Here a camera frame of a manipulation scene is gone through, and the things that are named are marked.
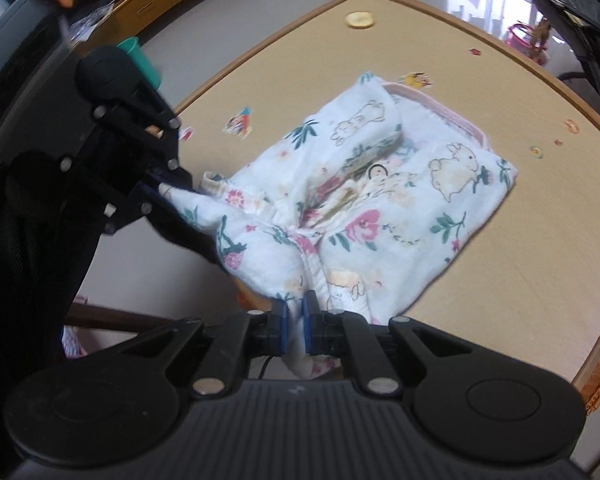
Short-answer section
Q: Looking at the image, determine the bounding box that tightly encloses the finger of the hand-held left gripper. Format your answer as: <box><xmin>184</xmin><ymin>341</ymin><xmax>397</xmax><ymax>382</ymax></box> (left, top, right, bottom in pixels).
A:
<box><xmin>94</xmin><ymin>84</ymin><xmax>194</xmax><ymax>192</ymax></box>
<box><xmin>59</xmin><ymin>159</ymin><xmax>162</xmax><ymax>234</ymax></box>

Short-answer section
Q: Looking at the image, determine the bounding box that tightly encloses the floral baby shirt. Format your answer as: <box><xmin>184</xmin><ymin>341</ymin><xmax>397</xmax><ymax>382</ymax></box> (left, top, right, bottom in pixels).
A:
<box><xmin>159</xmin><ymin>70</ymin><xmax>520</xmax><ymax>379</ymax></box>

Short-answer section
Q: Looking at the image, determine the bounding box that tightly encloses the gold round sticker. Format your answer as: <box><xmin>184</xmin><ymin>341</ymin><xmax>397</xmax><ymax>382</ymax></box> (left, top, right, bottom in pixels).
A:
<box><xmin>345</xmin><ymin>11</ymin><xmax>376</xmax><ymax>30</ymax></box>

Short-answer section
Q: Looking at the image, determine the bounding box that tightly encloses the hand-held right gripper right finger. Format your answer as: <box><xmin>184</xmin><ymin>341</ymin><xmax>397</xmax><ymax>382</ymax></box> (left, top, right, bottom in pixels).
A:
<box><xmin>302</xmin><ymin>290</ymin><xmax>482</xmax><ymax>402</ymax></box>

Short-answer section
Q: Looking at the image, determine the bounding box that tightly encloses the colourful cartoon sticker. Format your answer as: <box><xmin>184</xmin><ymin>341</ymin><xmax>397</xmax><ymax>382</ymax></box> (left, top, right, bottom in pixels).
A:
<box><xmin>223</xmin><ymin>106</ymin><xmax>253</xmax><ymax>137</ymax></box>

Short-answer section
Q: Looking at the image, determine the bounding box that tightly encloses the black television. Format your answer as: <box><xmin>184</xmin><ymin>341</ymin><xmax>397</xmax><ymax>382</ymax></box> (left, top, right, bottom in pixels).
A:
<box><xmin>0</xmin><ymin>0</ymin><xmax>89</xmax><ymax>127</ymax></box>

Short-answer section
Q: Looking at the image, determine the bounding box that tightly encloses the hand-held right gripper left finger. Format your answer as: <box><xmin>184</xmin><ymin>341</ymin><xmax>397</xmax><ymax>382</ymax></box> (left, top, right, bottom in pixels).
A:
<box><xmin>113</xmin><ymin>299</ymin><xmax>289</xmax><ymax>402</ymax></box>

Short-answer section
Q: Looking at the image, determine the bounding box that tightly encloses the teal cup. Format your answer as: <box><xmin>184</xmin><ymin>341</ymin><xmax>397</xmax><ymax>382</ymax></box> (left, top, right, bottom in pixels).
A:
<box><xmin>117</xmin><ymin>37</ymin><xmax>162</xmax><ymax>89</ymax></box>

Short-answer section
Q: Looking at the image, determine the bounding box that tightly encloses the yellow cartoon sticker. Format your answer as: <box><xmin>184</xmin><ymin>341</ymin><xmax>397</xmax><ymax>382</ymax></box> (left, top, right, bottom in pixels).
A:
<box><xmin>399</xmin><ymin>72</ymin><xmax>435</xmax><ymax>89</ymax></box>

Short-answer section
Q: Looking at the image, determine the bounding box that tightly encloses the grey reclining chair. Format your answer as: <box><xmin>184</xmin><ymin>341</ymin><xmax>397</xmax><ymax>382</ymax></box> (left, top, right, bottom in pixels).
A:
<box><xmin>519</xmin><ymin>0</ymin><xmax>600</xmax><ymax>132</ymax></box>

